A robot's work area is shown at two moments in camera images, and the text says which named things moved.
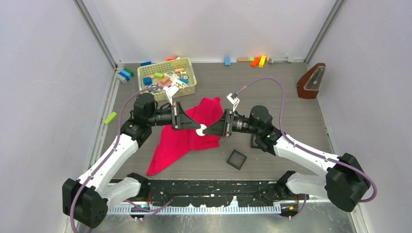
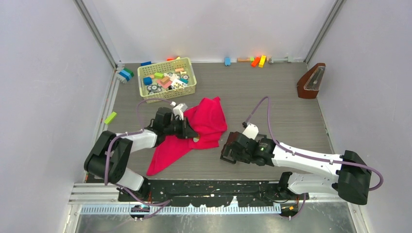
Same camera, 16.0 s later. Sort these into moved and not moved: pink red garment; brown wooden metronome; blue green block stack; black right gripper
Moved: black right gripper
Not moved: pink red garment; blue green block stack; brown wooden metronome
